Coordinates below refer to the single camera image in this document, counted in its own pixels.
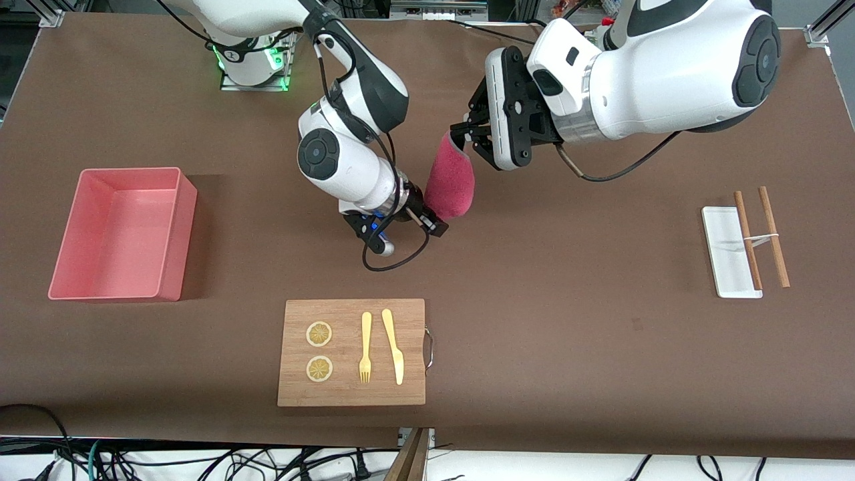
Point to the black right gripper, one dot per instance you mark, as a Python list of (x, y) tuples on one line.
[(415, 202)]

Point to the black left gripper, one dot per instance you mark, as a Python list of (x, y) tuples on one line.
[(549, 131)]

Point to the pink microfibre cloth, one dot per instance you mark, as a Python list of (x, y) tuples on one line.
[(451, 180)]

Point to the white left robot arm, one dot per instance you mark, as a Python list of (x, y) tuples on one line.
[(668, 73)]

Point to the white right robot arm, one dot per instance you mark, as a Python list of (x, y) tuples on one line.
[(347, 167)]

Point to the yellow plastic fork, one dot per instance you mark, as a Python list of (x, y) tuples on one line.
[(365, 334)]

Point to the yellow plastic knife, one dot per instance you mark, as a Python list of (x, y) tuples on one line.
[(394, 347)]

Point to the grey electronics box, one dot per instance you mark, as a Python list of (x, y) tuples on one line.
[(434, 10)]

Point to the yellow lemon slice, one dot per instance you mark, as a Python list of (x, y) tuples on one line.
[(319, 369), (319, 334)]

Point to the brown table cover sheet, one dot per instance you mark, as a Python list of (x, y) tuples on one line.
[(601, 280)]

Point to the wooden cutting board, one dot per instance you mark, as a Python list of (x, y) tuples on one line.
[(347, 394)]

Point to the wooden stand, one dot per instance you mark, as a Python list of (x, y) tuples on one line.
[(411, 461)]

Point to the black power plug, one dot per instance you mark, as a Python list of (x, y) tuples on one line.
[(361, 467)]

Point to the white rectangular rack tray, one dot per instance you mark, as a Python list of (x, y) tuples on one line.
[(725, 267)]

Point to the pink plastic bin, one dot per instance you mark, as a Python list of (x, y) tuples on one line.
[(113, 234)]

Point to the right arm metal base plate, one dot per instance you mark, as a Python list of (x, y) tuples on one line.
[(257, 87)]

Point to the aluminium frame corner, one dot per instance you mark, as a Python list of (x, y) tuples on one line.
[(813, 35), (52, 17)]

